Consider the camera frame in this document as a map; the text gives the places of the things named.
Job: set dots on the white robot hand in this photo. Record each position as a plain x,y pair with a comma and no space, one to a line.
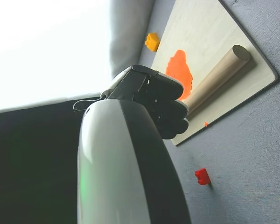
100,151

